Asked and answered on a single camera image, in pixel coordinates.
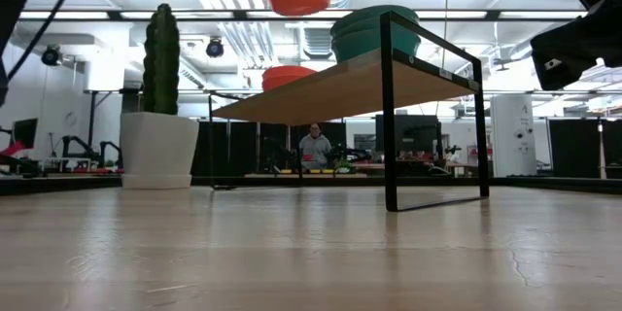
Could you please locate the white column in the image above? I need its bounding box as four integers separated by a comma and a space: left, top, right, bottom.
489, 92, 549, 179

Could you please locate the white hexagonal plant pot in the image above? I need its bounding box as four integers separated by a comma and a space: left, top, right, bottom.
119, 111, 200, 190

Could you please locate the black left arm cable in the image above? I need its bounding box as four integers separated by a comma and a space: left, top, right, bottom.
5, 0, 87, 83

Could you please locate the person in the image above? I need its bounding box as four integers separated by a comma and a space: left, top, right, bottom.
297, 122, 334, 171

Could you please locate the black partition panel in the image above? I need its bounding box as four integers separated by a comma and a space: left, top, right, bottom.
191, 121, 349, 177
548, 119, 603, 180

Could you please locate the black metal table frame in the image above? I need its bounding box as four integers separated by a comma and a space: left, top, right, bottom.
0, 174, 622, 197

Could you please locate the small black monitor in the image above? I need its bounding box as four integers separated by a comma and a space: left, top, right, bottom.
11, 117, 39, 151

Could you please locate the green cactus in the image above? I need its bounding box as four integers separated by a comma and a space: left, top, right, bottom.
142, 3, 182, 117

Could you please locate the wooden shelf riser black frame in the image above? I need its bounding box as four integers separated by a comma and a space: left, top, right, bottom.
207, 10, 491, 214

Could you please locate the red object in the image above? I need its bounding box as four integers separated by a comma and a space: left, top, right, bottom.
0, 140, 28, 157

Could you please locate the small green plant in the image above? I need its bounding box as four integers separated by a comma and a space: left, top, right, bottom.
333, 157, 356, 175

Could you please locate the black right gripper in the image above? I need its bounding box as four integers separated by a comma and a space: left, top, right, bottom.
530, 0, 622, 90

